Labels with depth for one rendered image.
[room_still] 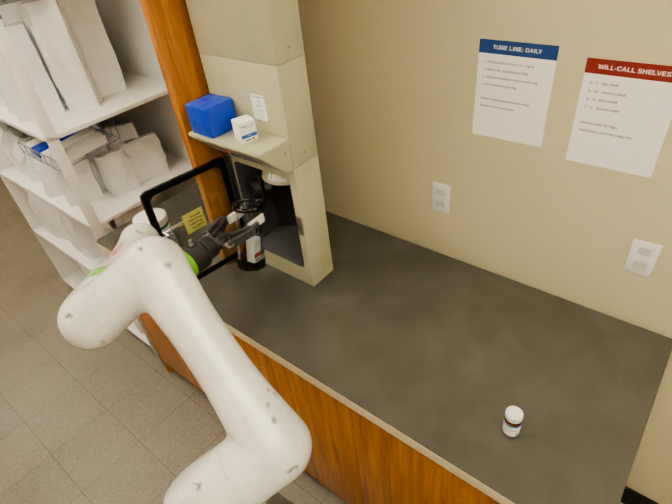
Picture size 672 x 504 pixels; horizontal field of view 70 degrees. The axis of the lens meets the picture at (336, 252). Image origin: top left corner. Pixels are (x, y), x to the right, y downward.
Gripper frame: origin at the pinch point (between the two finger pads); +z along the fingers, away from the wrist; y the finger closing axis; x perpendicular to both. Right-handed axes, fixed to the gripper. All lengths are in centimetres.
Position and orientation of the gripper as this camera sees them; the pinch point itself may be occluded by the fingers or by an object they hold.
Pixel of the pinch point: (248, 216)
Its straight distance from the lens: 162.8
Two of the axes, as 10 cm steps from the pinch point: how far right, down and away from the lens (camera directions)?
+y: -8.0, -2.9, 5.3
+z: 5.9, -5.7, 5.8
